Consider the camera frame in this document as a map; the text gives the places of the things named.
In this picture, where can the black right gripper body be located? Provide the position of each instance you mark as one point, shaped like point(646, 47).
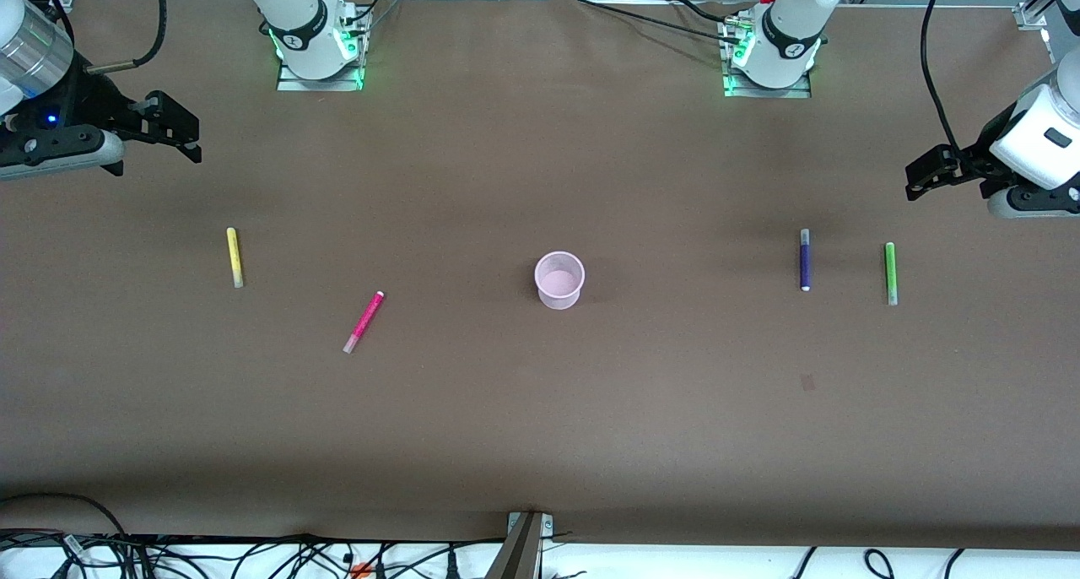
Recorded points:
point(99, 104)

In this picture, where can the purple pen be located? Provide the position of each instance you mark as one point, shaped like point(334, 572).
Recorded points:
point(805, 262)

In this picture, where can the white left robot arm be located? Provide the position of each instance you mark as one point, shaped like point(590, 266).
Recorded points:
point(789, 22)

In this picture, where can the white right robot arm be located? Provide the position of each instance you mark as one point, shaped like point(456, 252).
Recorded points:
point(295, 13)

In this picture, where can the pink cup holder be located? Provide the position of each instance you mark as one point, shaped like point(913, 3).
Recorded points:
point(559, 296)

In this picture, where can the green pen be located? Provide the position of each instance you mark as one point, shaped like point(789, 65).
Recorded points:
point(890, 271)

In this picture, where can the yellow pen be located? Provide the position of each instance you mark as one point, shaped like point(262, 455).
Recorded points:
point(234, 258)

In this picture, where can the pink pen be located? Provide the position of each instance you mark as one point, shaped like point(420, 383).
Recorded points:
point(364, 321)

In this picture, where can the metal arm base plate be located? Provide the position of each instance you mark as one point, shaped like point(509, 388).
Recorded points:
point(291, 83)
point(742, 92)

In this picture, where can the metal table bracket post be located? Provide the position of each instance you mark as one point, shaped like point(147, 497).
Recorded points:
point(519, 554)

